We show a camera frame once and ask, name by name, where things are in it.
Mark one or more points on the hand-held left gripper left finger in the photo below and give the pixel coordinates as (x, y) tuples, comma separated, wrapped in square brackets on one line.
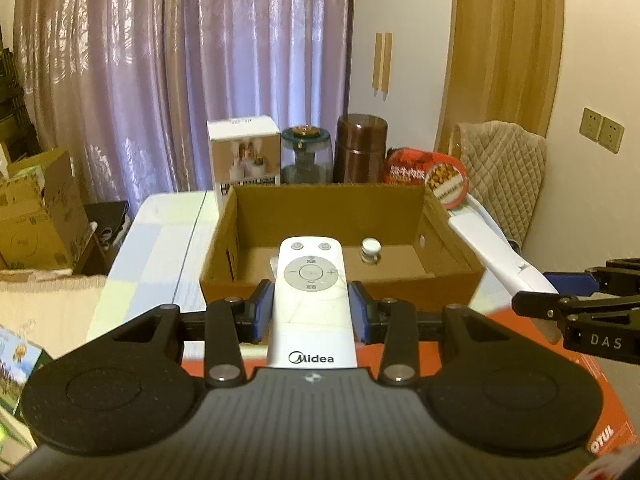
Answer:
[(260, 310)]

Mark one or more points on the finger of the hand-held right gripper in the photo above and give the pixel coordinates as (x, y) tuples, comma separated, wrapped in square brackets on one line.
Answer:
[(565, 280), (540, 305)]

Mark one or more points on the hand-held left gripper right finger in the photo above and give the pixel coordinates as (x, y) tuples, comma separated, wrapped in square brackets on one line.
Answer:
[(357, 310)]

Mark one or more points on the small white remote control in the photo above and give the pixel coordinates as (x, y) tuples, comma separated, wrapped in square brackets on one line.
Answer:
[(310, 310)]

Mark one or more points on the green and white spool toy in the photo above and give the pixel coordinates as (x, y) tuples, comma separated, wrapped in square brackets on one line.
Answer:
[(370, 247)]

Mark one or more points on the long white remote control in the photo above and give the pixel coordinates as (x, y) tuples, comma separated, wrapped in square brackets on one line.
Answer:
[(495, 250)]

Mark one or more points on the brown cardboard box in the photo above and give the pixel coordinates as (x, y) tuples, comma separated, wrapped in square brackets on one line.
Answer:
[(320, 210)]

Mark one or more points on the red printed cardboard sheet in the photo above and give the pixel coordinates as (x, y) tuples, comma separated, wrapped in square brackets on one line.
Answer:
[(615, 410)]

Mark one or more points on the pale checkered tablecloth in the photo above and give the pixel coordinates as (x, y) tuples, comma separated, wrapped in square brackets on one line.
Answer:
[(150, 260)]

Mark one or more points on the beige quilted chair cover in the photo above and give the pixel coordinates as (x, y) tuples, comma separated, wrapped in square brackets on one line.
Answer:
[(505, 170)]

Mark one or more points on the white product box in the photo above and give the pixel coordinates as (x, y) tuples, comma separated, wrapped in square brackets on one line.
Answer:
[(242, 160)]

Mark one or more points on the red snack packet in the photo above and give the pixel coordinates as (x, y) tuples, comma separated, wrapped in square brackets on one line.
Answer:
[(425, 170)]

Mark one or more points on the glass jar with green lid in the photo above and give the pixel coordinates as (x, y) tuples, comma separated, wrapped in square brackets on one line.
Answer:
[(305, 160)]

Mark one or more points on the brown thermos flask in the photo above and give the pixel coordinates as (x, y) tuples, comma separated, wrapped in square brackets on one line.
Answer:
[(360, 150)]

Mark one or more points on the open cardboard carton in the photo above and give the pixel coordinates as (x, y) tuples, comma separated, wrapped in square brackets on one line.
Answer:
[(65, 200)]

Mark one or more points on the wooden door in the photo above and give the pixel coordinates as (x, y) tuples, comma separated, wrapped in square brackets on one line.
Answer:
[(500, 50)]

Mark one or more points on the green print cardboard carton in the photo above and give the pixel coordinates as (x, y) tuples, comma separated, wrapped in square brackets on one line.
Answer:
[(30, 235)]

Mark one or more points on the colourful printed box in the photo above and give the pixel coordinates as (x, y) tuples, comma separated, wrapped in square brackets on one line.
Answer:
[(17, 375)]

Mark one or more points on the lilac sheer curtain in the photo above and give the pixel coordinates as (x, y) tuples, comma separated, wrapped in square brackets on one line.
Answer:
[(175, 60)]

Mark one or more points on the wall power outlet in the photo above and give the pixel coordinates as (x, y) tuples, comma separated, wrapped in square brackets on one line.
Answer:
[(591, 122), (612, 134)]

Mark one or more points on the wooden wall strip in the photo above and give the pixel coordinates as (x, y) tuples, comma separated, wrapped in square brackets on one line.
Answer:
[(387, 62), (377, 62)]

